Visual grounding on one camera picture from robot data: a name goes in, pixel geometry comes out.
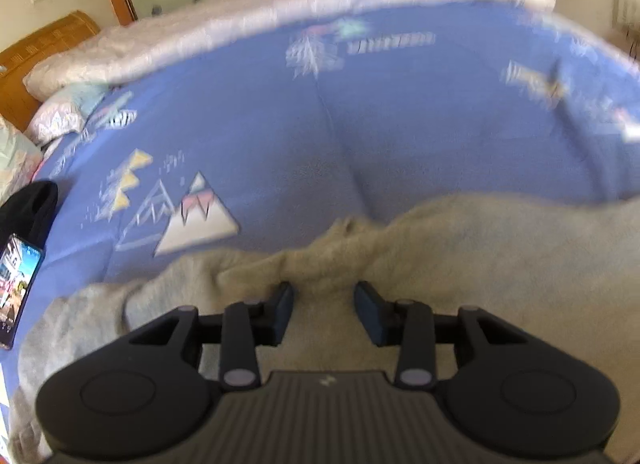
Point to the smartphone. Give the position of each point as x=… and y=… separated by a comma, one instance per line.
x=17, y=289

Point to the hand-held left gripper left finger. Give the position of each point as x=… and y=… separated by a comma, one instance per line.
x=285, y=314

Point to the white quilt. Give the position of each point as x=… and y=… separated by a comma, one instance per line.
x=225, y=19

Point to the wooden headboard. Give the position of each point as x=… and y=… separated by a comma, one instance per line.
x=40, y=54

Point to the small pale pillow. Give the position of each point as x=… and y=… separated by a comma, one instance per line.
x=65, y=112

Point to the large floral pillow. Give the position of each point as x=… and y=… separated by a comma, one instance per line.
x=15, y=159

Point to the blue printed bed sheet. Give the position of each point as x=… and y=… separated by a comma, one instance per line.
x=400, y=119

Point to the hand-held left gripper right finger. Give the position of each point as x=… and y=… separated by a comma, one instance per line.
x=369, y=314

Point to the black cloth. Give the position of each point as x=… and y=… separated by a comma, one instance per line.
x=27, y=209

